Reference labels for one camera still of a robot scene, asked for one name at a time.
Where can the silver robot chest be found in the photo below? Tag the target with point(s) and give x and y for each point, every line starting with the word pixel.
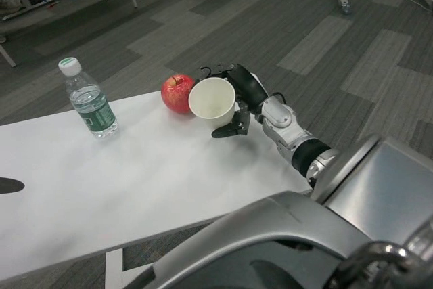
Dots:
pixel 257 228

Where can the seated person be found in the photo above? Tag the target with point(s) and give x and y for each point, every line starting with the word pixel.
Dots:
pixel 10 4

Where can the clear water bottle green label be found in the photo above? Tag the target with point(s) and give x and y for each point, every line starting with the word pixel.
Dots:
pixel 93 106

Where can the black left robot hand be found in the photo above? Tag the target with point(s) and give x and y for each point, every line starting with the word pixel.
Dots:
pixel 10 185

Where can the red apple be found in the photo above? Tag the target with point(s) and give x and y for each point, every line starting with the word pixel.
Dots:
pixel 174 96

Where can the silver metal harness carabiner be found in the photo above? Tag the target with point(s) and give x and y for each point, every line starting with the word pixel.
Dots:
pixel 379 255

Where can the white paper cup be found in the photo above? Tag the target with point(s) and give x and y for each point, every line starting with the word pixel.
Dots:
pixel 211 99

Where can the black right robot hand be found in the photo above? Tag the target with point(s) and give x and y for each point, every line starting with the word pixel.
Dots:
pixel 248 86

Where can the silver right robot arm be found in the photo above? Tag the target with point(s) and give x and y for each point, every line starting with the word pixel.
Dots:
pixel 280 119

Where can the white table frame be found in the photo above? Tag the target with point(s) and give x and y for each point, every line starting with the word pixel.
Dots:
pixel 113 268

